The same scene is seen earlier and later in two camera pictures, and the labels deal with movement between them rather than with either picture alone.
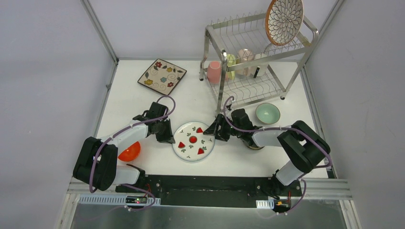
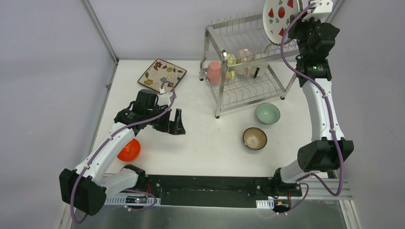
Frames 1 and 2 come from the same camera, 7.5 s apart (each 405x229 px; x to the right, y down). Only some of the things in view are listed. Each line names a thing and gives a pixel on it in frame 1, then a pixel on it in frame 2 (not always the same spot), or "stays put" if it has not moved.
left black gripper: [165, 132] -> [169, 121]
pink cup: [214, 72] stays put
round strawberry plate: [191, 144] -> [277, 15]
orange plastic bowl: [130, 153] stays put
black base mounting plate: [210, 191] stays put
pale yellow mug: [231, 60] stays put
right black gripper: [212, 130] -> [296, 24]
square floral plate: [162, 77] stays put
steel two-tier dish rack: [241, 63] stays put
